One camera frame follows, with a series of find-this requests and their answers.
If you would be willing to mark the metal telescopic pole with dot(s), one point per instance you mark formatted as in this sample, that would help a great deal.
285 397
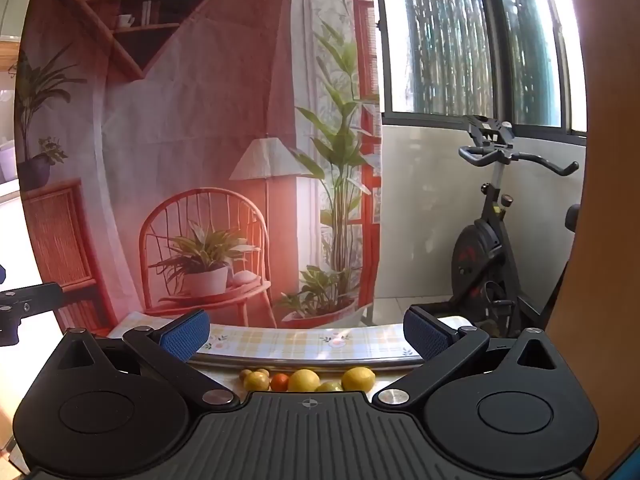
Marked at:
300 362

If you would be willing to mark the yellow plaid floral tablecloth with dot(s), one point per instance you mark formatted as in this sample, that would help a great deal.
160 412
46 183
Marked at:
280 342

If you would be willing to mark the orange mandarin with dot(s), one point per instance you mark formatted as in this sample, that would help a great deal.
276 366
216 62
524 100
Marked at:
280 383

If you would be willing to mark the small yellow citrus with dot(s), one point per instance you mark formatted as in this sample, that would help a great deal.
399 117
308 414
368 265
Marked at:
256 383

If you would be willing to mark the barred window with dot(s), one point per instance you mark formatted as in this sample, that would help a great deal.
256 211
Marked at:
450 35

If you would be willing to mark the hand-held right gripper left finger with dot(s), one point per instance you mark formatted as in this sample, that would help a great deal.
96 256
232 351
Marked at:
184 337

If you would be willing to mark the brown wooden board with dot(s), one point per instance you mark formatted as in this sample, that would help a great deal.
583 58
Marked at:
605 260

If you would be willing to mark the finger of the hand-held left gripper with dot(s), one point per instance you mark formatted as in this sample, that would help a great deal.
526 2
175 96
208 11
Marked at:
30 301

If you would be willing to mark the small brown longan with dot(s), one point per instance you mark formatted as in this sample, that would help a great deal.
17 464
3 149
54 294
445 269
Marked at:
244 374

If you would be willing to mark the printed room backdrop cloth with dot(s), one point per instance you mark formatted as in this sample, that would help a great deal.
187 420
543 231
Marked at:
200 135

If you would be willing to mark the black exercise bike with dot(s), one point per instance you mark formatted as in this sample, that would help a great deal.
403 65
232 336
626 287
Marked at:
480 255

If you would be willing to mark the large yellow lemon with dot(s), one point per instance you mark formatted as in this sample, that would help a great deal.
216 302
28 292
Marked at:
303 380

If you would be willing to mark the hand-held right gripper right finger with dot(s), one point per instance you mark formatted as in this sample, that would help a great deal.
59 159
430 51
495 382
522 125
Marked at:
425 334

